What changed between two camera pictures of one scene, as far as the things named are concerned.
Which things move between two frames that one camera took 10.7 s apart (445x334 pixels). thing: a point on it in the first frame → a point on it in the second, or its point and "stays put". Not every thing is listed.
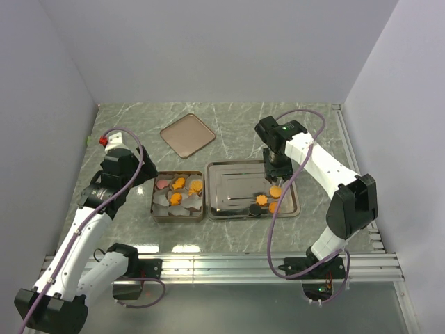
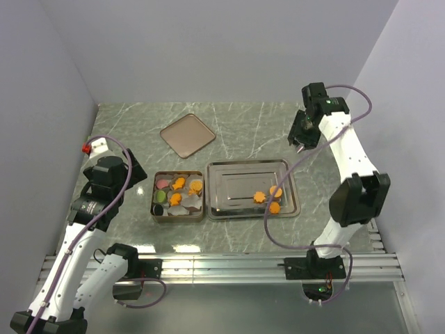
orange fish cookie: x=179 y=184 stays put
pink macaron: x=161 y=184 stays put
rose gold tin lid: x=186 y=134 stays put
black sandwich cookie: x=255 y=209 → x=158 y=209
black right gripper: x=270 y=170 → x=309 y=141
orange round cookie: x=196 y=185 stays put
